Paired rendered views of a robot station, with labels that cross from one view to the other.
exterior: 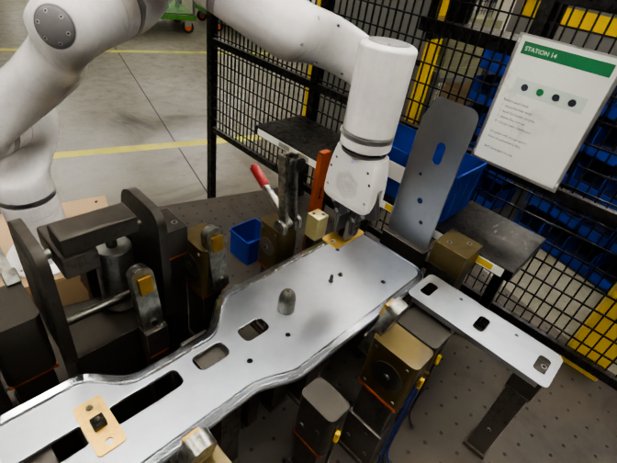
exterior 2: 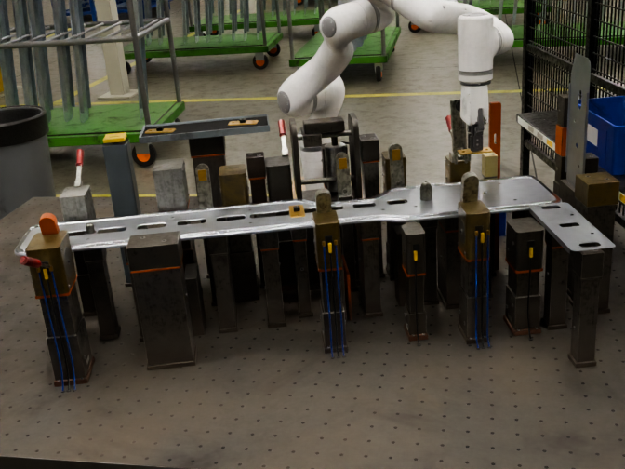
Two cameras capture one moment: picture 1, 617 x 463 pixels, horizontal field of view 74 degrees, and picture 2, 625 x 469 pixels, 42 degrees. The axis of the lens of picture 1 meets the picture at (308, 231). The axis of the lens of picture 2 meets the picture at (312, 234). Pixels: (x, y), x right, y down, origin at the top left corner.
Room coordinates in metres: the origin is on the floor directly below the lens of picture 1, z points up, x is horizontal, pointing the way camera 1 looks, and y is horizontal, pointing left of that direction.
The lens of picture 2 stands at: (-1.03, -1.25, 1.74)
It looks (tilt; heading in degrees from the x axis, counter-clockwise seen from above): 22 degrees down; 48
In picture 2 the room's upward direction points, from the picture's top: 5 degrees counter-clockwise
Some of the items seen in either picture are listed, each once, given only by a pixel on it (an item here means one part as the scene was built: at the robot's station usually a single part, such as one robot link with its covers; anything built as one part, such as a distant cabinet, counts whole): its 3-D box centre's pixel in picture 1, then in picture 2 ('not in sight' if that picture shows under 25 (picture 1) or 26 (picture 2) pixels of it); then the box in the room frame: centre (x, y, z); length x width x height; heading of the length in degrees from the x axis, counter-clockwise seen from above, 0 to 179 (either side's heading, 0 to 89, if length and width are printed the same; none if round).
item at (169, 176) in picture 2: not in sight; (179, 233); (0.13, 0.58, 0.90); 0.13 x 0.08 x 0.41; 51
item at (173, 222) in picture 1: (171, 302); (371, 207); (0.58, 0.26, 0.91); 0.07 x 0.05 x 0.42; 51
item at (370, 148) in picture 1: (365, 138); (474, 74); (0.63, -0.06, 1.31); 0.09 x 0.08 x 0.03; 51
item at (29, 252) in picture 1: (110, 322); (328, 201); (0.48, 0.33, 0.94); 0.18 x 0.13 x 0.49; 141
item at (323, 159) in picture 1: (308, 243); (494, 189); (0.81, -0.01, 0.95); 0.03 x 0.01 x 0.50; 141
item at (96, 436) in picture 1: (98, 423); (297, 209); (0.27, 0.23, 1.01); 0.08 x 0.04 x 0.01; 51
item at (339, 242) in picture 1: (343, 233); (474, 149); (0.63, -0.07, 1.12); 0.08 x 0.04 x 0.01; 141
